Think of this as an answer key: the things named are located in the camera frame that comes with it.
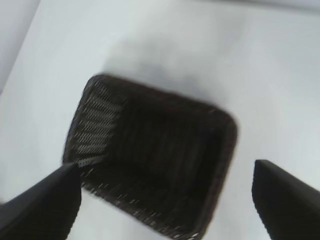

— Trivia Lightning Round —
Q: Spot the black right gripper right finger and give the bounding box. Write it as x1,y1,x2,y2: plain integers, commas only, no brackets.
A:
251,159,320,240

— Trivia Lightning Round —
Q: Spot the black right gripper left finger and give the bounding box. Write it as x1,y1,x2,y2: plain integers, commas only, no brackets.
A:
0,161,84,240

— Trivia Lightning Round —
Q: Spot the dark brown woven basket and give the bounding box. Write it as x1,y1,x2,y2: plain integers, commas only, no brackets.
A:
61,73,240,240

